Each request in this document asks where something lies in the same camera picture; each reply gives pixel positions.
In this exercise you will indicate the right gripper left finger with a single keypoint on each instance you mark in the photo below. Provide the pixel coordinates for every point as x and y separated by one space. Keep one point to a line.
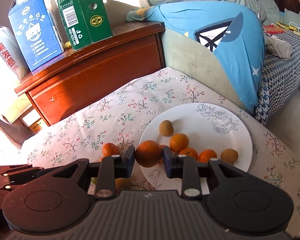
109 169

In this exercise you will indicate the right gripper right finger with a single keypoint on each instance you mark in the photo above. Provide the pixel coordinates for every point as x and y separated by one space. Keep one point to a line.
193 174

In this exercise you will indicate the orange mandarin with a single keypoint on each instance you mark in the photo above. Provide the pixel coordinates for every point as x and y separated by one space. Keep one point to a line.
179 142
189 152
122 184
148 153
206 155
109 149

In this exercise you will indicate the brown kiwi fruit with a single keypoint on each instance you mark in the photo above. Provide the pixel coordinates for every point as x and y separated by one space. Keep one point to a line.
229 156
166 128

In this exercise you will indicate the floral tablecloth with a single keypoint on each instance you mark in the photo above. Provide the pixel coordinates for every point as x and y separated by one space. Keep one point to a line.
123 115

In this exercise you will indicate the white floral plate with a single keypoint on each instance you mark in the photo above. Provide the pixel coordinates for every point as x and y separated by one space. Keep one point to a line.
207 126

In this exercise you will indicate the red wooden cabinet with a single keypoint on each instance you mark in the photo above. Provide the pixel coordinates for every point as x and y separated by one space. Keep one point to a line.
76 79

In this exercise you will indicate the pale green sofa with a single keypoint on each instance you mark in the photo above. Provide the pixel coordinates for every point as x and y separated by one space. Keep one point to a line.
190 57

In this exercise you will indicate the small yellow fruit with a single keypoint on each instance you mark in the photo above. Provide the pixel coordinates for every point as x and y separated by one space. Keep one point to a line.
67 45

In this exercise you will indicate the houndstooth sofa cover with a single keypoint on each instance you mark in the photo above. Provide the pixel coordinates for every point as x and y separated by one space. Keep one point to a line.
279 79

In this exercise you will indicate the white sack red text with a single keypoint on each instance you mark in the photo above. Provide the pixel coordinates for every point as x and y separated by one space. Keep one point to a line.
11 53

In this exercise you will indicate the blue cushion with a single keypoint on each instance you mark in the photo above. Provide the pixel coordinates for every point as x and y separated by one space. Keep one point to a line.
231 31

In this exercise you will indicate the white bag on sofa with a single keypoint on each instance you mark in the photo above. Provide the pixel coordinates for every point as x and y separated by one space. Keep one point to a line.
278 47

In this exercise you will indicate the green cardboard box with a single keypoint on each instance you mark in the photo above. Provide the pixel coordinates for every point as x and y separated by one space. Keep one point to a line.
85 22

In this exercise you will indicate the blue cardboard box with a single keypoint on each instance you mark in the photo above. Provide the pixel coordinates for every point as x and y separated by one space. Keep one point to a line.
34 27

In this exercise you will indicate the dark wooden chair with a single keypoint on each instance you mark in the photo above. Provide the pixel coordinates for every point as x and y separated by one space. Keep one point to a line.
291 5

